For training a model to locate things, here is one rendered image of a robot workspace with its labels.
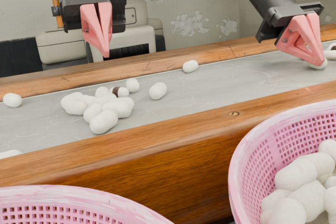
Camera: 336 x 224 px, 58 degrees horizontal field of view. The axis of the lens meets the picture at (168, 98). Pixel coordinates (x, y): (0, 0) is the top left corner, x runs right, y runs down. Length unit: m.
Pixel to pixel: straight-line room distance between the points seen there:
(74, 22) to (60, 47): 0.77
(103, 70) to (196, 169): 0.38
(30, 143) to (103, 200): 0.20
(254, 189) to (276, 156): 0.05
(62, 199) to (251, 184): 0.12
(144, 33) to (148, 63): 0.45
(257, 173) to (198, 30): 2.60
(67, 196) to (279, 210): 0.12
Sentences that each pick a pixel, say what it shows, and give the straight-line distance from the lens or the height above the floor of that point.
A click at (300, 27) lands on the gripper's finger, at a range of 0.51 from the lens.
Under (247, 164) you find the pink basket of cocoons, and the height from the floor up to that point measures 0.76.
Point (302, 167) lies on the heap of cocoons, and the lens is 0.24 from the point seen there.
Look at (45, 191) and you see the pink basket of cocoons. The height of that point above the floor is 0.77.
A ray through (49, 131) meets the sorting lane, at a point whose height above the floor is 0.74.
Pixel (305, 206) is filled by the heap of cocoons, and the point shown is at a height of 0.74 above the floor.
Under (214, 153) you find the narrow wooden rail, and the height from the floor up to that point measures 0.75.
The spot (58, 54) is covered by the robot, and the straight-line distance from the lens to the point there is 1.30.
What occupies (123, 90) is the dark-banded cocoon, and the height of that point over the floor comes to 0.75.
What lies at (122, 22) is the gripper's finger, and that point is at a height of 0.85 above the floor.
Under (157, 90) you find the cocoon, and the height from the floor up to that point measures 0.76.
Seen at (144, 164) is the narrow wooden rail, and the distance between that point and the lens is 0.24.
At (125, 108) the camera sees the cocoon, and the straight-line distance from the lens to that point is 0.37.
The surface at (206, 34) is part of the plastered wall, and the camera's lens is 2.84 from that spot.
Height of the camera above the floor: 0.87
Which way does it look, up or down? 17 degrees down
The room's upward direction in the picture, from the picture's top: 7 degrees counter-clockwise
